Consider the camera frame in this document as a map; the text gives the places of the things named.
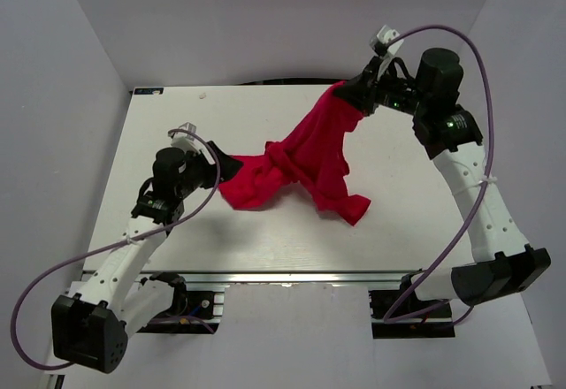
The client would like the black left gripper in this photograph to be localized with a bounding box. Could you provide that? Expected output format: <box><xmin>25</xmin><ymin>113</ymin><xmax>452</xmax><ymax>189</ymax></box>
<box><xmin>175</xmin><ymin>141</ymin><xmax>243</xmax><ymax>200</ymax></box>

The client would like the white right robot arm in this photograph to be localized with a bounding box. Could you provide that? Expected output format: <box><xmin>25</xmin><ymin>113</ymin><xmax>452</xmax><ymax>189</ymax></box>
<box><xmin>333</xmin><ymin>48</ymin><xmax>551</xmax><ymax>317</ymax></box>

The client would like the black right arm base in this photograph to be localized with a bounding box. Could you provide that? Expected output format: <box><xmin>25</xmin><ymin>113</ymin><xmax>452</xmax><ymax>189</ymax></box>
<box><xmin>369</xmin><ymin>274</ymin><xmax>455</xmax><ymax>339</ymax></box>

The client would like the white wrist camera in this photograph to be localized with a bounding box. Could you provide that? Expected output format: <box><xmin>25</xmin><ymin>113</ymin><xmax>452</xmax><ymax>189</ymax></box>
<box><xmin>370</xmin><ymin>25</ymin><xmax>403</xmax><ymax>63</ymax></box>
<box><xmin>167</xmin><ymin>122</ymin><xmax>203</xmax><ymax>155</ymax></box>

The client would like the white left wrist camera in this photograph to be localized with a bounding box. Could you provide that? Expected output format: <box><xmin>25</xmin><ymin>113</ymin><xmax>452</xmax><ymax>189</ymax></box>
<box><xmin>167</xmin><ymin>122</ymin><xmax>203</xmax><ymax>155</ymax></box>

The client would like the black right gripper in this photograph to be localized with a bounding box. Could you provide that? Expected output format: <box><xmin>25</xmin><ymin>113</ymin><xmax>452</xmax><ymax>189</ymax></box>
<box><xmin>331</xmin><ymin>57</ymin><xmax>429</xmax><ymax>118</ymax></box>

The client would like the red t shirt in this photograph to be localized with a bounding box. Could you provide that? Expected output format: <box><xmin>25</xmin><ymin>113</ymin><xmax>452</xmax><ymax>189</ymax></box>
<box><xmin>219</xmin><ymin>81</ymin><xmax>371</xmax><ymax>225</ymax></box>

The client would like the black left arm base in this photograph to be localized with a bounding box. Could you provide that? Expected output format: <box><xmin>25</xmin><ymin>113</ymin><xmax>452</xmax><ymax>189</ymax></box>
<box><xmin>138</xmin><ymin>283</ymin><xmax>224</xmax><ymax>334</ymax></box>

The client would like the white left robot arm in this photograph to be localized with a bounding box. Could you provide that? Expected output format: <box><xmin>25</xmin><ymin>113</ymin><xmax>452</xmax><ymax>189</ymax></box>
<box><xmin>51</xmin><ymin>141</ymin><xmax>243</xmax><ymax>373</ymax></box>

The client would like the blue corner sticker left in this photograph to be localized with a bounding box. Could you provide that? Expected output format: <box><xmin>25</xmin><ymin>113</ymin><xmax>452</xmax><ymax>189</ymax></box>
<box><xmin>133</xmin><ymin>88</ymin><xmax>164</xmax><ymax>95</ymax></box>

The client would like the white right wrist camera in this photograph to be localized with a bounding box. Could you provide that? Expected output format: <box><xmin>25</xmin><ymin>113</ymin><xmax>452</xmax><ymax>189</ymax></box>
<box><xmin>370</xmin><ymin>25</ymin><xmax>403</xmax><ymax>63</ymax></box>

